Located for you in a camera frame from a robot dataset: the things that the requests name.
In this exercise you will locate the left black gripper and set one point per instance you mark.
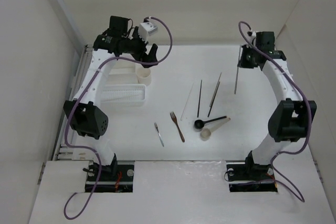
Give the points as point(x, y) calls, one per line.
point(150, 57)

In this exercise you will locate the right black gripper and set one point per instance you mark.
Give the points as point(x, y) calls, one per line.
point(242, 63)

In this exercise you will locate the silver metal chopstick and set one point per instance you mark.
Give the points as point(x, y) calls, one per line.
point(215, 91)

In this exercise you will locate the black thin chopstick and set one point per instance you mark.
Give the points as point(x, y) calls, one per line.
point(210, 108)

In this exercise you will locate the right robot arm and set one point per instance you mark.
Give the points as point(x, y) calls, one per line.
point(289, 121)

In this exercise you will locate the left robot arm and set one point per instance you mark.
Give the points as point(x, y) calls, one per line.
point(86, 122)

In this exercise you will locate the cream cylindrical cup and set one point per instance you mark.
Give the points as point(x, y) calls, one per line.
point(144, 76)

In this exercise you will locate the white perforated square box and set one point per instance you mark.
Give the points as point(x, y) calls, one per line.
point(123, 72)

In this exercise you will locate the white perforated flat tray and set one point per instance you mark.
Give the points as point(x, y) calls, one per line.
point(124, 94)

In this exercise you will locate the white chopstick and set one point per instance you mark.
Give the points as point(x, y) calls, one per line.
point(186, 103)

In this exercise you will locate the brown wooden fork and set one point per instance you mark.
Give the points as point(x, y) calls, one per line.
point(174, 119)

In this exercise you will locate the small silver fork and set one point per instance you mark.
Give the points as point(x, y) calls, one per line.
point(159, 135)

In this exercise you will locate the black spoon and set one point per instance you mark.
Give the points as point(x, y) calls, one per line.
point(199, 124)

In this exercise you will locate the cream spoon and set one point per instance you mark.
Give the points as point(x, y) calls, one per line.
point(206, 133)

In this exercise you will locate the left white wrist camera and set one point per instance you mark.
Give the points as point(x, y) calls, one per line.
point(147, 29)

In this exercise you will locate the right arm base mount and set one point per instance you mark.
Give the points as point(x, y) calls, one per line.
point(243, 179)

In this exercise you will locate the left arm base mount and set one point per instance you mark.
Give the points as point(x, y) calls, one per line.
point(118, 180)

